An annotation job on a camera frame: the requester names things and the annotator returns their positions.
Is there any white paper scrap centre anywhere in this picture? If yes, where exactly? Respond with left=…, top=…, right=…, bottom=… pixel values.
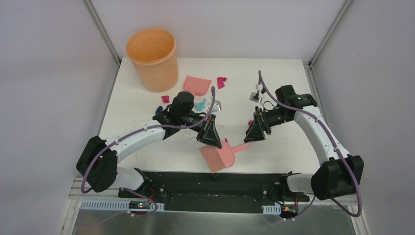
left=185, top=134, right=196, bottom=143

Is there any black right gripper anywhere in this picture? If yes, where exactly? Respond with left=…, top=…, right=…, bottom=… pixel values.
left=244, top=106, right=292, bottom=143

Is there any pink plastic dustpan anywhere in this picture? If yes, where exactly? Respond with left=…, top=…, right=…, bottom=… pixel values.
left=183, top=75, right=211, bottom=96

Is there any light blue paper scrap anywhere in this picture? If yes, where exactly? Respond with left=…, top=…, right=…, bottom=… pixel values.
left=194, top=98, right=207, bottom=112

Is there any pink hand brush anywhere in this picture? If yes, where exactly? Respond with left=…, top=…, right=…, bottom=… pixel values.
left=199, top=141, right=252, bottom=173

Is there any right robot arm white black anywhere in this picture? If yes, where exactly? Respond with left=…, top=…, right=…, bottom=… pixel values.
left=244, top=85, right=364, bottom=201

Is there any white slotted cable duct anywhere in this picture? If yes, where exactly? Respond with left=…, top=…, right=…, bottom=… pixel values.
left=262, top=204, right=281, bottom=215
left=80, top=199, right=165, bottom=212

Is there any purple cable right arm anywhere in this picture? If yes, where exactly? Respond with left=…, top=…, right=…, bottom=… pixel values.
left=258, top=70, right=363, bottom=218

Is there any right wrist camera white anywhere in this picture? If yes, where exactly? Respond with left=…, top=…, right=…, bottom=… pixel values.
left=249, top=84, right=263, bottom=103

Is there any dark blue paper scrap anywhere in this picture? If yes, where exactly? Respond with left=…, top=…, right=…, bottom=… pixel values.
left=155, top=106, right=163, bottom=114

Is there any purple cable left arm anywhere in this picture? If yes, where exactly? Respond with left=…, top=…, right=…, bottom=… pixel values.
left=80, top=86, right=217, bottom=194

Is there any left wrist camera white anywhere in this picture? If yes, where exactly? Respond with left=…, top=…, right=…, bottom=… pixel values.
left=210, top=101, right=222, bottom=113

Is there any right white slotted cable duct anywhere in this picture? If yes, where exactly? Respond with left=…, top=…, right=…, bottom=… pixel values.
left=262, top=204, right=281, bottom=215

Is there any magenta paper scrap top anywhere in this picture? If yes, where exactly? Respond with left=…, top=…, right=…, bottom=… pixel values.
left=217, top=77, right=227, bottom=89

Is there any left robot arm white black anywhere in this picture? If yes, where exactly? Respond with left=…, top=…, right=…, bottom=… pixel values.
left=76, top=91, right=222, bottom=198

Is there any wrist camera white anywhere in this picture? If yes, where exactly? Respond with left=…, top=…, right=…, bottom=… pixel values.
left=249, top=84, right=263, bottom=103
left=210, top=101, right=222, bottom=113

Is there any left white slotted cable duct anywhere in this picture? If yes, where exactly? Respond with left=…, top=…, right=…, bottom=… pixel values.
left=80, top=199, right=165, bottom=212

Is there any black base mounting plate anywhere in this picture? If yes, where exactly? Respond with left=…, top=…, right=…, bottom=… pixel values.
left=137, top=171, right=310, bottom=213

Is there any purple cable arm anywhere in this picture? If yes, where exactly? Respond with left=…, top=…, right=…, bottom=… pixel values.
left=258, top=70, right=363, bottom=218
left=80, top=86, right=217, bottom=194

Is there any orange plastic bin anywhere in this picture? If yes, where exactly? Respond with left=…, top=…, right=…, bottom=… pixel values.
left=126, top=28, right=179, bottom=93

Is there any small magenta paper scrap left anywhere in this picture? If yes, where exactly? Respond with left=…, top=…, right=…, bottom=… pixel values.
left=161, top=95, right=170, bottom=104

